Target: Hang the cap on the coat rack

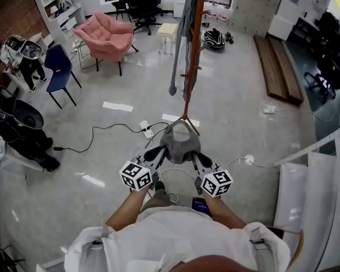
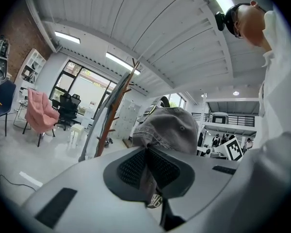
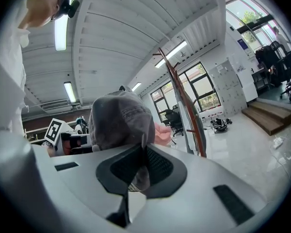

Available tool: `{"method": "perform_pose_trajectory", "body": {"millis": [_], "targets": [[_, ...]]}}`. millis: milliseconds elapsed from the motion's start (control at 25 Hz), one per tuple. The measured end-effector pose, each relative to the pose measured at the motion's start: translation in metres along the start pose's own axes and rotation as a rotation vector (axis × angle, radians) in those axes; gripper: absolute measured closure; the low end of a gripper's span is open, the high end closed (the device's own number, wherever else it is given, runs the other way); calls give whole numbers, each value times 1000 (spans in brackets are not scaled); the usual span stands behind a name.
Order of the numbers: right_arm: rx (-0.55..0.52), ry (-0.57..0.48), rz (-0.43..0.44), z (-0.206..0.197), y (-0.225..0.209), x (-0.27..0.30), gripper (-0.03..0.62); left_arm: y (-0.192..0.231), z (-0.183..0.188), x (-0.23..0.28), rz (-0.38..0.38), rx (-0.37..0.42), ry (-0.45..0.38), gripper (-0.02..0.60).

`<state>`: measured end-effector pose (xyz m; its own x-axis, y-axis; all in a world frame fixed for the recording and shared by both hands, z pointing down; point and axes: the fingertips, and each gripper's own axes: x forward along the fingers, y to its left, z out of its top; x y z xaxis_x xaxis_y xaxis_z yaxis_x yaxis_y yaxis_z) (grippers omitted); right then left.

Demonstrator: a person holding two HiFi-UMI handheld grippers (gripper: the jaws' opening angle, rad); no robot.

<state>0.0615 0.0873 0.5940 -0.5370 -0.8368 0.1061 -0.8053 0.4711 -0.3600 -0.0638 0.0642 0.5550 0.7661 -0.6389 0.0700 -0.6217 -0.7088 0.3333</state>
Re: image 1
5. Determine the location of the gray hanging garment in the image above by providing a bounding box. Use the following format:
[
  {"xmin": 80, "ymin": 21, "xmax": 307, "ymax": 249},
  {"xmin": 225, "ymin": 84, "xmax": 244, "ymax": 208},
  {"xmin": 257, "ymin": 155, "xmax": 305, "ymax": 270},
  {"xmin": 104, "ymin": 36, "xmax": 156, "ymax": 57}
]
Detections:
[{"xmin": 168, "ymin": 0, "xmax": 201, "ymax": 100}]

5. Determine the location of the blue chair with black legs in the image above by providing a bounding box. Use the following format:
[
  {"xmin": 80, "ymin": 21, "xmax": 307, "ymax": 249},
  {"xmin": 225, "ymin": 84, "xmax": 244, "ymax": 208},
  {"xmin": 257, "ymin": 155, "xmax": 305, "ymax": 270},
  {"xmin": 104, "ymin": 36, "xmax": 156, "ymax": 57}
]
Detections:
[{"xmin": 44, "ymin": 44, "xmax": 83, "ymax": 110}]

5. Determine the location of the small wire side table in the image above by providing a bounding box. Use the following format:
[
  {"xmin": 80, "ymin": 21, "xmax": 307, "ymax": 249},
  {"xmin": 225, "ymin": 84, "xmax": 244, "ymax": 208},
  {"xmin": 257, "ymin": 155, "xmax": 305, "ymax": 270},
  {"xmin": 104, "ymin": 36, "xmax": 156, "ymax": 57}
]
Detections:
[{"xmin": 70, "ymin": 37, "xmax": 99, "ymax": 71}]

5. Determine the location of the black side chair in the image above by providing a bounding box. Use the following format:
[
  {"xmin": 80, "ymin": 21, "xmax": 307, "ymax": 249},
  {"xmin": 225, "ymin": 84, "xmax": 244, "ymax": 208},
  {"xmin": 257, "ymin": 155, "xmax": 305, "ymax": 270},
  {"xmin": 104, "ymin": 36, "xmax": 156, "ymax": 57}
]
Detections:
[{"xmin": 110, "ymin": 0, "xmax": 133, "ymax": 24}]

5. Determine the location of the gray shoulder strap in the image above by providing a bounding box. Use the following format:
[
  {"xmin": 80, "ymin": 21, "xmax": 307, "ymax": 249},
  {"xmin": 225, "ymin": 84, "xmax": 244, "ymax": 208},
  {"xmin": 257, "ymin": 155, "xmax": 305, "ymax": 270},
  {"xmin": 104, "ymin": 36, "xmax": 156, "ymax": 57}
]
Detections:
[
  {"xmin": 90, "ymin": 225, "xmax": 110, "ymax": 250},
  {"xmin": 248, "ymin": 227, "xmax": 273, "ymax": 266}
]

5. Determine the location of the white water dispenser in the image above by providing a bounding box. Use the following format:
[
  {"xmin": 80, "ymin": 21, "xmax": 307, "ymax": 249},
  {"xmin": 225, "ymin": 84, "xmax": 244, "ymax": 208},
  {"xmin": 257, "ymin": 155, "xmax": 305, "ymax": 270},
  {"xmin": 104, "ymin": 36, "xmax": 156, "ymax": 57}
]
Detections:
[{"xmin": 172, "ymin": 0, "xmax": 191, "ymax": 19}]

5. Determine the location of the black desk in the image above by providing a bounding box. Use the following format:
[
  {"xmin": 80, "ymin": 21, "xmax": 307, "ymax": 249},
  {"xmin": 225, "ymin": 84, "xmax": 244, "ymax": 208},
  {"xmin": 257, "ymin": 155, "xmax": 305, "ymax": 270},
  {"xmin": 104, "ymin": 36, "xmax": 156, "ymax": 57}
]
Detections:
[{"xmin": 290, "ymin": 15, "xmax": 321, "ymax": 54}]

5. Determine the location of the brown wooden coat rack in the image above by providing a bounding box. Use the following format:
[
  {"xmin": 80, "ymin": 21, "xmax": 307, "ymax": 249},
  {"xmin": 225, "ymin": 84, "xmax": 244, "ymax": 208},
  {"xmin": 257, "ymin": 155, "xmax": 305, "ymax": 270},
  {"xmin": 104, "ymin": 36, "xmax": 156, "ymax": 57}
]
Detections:
[{"xmin": 168, "ymin": 0, "xmax": 222, "ymax": 137}]

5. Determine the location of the black power cable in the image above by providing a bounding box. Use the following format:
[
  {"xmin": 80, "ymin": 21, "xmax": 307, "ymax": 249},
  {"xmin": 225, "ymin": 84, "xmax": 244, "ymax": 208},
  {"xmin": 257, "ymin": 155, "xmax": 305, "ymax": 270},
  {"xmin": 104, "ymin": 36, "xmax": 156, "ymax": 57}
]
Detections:
[{"xmin": 53, "ymin": 122, "xmax": 171, "ymax": 154}]

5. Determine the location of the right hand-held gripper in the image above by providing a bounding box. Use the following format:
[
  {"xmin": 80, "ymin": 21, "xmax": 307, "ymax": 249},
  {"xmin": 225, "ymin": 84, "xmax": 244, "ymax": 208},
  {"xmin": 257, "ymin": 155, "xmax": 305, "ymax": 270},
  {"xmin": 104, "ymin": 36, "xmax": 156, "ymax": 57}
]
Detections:
[{"xmin": 190, "ymin": 152, "xmax": 234, "ymax": 198}]

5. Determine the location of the gray metal locker cabinet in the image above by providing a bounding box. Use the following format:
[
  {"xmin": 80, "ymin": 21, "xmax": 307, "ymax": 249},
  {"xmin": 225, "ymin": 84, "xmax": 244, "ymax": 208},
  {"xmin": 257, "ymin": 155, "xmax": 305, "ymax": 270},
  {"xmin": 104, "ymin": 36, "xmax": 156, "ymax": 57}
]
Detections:
[{"xmin": 231, "ymin": 0, "xmax": 286, "ymax": 38}]

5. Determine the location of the cream cushioned stool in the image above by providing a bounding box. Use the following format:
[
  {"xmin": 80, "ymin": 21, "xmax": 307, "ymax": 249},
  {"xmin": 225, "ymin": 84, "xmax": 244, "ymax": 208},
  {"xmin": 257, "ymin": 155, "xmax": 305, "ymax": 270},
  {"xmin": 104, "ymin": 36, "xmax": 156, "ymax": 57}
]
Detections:
[{"xmin": 156, "ymin": 23, "xmax": 180, "ymax": 44}]

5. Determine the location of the black wheeled office chair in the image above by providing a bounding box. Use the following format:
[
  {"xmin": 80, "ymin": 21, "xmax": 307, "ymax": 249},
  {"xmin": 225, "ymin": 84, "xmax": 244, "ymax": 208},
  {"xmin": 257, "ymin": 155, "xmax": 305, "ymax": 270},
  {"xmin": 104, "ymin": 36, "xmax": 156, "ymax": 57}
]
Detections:
[{"xmin": 303, "ymin": 57, "xmax": 340, "ymax": 102}]

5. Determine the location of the person's khaki trouser leg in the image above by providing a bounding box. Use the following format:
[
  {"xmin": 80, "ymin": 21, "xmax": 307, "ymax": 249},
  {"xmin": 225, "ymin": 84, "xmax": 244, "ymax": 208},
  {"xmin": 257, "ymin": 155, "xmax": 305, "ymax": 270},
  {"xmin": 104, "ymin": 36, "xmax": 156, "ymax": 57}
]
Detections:
[{"xmin": 141, "ymin": 189, "xmax": 172, "ymax": 213}]

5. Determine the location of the person's left forearm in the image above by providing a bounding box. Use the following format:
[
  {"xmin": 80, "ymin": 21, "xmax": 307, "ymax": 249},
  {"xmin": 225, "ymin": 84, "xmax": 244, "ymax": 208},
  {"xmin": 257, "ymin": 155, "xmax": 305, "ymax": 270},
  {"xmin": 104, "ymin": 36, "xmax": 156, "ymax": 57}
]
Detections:
[{"xmin": 105, "ymin": 188, "xmax": 148, "ymax": 232}]

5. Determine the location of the grey cap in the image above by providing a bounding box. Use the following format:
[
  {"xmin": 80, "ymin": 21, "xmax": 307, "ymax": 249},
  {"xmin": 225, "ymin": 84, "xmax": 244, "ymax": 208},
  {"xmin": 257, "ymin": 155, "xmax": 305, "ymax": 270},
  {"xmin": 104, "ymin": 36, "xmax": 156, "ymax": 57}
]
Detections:
[{"xmin": 159, "ymin": 119, "xmax": 202, "ymax": 165}]

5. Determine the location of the white shelf desk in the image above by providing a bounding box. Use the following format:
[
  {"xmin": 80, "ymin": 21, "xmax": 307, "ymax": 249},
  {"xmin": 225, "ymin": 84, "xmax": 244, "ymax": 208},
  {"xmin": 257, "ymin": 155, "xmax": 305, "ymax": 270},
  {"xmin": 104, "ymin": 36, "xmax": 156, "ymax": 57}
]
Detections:
[{"xmin": 32, "ymin": 0, "xmax": 87, "ymax": 44}]

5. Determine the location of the person's chin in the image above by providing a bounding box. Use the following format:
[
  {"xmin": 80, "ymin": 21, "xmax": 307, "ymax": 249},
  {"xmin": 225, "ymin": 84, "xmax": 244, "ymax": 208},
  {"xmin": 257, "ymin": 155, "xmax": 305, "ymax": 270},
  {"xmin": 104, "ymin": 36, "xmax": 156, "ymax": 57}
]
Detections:
[{"xmin": 184, "ymin": 254, "xmax": 259, "ymax": 272}]

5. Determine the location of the person's white shirt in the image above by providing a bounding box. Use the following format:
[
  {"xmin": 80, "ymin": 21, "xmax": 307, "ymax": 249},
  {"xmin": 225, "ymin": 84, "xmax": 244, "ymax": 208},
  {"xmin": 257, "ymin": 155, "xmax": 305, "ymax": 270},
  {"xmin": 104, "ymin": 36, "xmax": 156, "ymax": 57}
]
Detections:
[{"xmin": 63, "ymin": 205, "xmax": 291, "ymax": 272}]

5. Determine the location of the gray dome device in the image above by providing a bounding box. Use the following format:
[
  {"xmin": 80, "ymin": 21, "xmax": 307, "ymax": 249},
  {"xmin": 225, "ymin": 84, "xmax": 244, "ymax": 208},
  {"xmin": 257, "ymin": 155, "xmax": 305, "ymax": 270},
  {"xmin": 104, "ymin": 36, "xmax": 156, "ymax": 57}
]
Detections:
[
  {"xmin": 12, "ymin": 99, "xmax": 45, "ymax": 131},
  {"xmin": 18, "ymin": 40, "xmax": 44, "ymax": 61}
]

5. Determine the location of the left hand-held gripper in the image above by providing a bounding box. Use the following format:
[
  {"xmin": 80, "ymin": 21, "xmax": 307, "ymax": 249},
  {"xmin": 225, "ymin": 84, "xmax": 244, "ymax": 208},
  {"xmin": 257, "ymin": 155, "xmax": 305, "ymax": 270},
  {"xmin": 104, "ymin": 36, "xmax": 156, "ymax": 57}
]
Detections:
[{"xmin": 119, "ymin": 146, "xmax": 169, "ymax": 193}]

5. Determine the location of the black and white bag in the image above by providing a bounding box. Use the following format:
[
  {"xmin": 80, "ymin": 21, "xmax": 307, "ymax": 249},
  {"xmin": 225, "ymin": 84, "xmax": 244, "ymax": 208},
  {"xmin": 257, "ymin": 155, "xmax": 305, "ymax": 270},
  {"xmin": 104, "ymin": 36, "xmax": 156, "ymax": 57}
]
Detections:
[{"xmin": 201, "ymin": 28, "xmax": 227, "ymax": 51}]

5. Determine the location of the white curtain partition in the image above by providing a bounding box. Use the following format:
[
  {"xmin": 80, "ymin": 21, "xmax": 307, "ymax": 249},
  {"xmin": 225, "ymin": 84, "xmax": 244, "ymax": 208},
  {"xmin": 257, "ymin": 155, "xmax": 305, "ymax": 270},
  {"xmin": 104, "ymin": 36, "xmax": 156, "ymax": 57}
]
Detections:
[{"xmin": 273, "ymin": 122, "xmax": 340, "ymax": 272}]

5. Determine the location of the long white power strip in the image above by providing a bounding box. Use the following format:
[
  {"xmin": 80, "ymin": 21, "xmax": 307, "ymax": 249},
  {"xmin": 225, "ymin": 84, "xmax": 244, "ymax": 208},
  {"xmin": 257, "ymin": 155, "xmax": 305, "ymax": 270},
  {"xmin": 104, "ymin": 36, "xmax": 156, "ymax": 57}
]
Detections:
[{"xmin": 138, "ymin": 120, "xmax": 154, "ymax": 139}]

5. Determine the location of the black device with blue screen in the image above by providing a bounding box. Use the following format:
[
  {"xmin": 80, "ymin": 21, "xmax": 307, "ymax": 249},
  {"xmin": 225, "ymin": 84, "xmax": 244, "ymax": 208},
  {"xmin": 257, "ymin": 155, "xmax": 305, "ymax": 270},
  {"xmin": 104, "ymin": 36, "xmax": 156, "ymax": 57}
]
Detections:
[{"xmin": 191, "ymin": 196, "xmax": 214, "ymax": 218}]

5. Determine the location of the white box cabinet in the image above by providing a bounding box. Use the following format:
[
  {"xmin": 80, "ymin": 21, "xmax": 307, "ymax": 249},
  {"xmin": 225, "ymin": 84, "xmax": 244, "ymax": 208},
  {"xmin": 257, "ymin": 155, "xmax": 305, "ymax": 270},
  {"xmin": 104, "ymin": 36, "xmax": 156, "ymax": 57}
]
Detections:
[{"xmin": 267, "ymin": 0, "xmax": 304, "ymax": 42}]

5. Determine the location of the dark chair with clothing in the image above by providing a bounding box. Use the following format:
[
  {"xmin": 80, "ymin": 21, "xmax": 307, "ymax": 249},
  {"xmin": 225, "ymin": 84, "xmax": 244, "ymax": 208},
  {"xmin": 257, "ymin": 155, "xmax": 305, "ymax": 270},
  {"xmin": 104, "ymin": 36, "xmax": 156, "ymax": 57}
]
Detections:
[{"xmin": 318, "ymin": 11, "xmax": 340, "ymax": 54}]

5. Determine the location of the person's right forearm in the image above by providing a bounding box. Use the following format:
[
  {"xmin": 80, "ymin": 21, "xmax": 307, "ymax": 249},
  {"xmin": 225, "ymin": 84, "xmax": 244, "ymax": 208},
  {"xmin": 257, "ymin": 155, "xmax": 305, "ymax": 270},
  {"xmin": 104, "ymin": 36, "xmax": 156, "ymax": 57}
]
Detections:
[{"xmin": 202, "ymin": 194, "xmax": 248, "ymax": 231}]

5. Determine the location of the pink cushioned armchair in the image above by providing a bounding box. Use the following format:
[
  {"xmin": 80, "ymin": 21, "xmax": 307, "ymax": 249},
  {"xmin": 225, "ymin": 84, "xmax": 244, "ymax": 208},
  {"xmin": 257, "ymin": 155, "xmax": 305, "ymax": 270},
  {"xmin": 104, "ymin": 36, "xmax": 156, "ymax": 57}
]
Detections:
[{"xmin": 73, "ymin": 11, "xmax": 140, "ymax": 77}]

